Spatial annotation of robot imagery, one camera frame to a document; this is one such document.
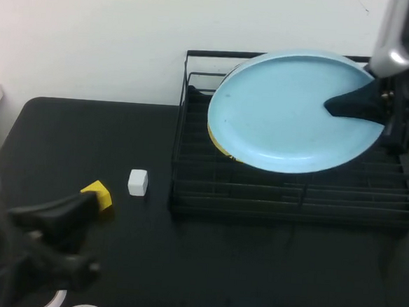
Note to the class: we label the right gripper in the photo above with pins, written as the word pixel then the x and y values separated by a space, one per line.
pixel 408 104

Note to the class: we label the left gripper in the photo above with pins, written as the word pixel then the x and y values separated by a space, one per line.
pixel 7 269

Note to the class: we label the light blue round plate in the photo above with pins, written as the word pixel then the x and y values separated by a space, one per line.
pixel 280 120

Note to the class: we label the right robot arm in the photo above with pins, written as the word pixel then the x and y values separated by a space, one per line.
pixel 391 40

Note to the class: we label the yellow round plate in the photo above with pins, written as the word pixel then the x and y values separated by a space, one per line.
pixel 219 145

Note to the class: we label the yellow cube block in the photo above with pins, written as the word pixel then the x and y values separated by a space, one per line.
pixel 105 197

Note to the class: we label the white cube block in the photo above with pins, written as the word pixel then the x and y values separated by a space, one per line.
pixel 136 184

